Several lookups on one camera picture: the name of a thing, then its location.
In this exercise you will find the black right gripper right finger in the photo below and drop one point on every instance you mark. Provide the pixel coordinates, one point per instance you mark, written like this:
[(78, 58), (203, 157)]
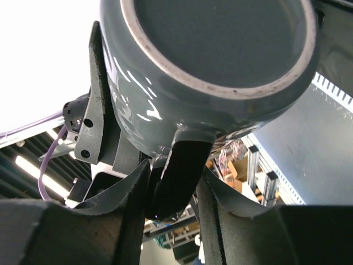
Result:
[(237, 230)]

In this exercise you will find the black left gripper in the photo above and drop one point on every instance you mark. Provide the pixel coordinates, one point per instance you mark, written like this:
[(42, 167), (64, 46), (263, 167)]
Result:
[(96, 134)]

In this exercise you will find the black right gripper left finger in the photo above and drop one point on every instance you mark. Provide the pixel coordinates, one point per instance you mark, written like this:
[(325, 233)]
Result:
[(105, 229)]

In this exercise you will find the grey-green ceramic mug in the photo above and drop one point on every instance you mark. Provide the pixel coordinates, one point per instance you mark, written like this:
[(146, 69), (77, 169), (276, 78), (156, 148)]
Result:
[(187, 76)]

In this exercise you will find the slotted white cable duct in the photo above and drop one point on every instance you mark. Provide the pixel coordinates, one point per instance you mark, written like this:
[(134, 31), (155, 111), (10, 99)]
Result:
[(333, 91)]

